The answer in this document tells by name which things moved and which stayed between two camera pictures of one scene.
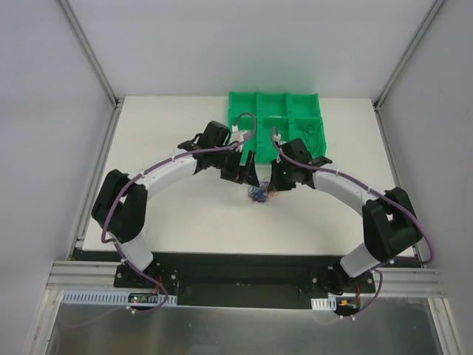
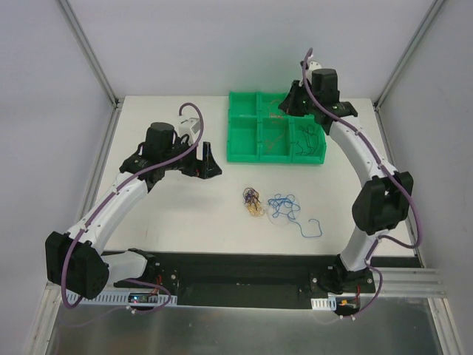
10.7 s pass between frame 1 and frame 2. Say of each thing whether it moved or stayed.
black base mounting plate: stayed
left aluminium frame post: stayed
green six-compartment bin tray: stayed
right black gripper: moved
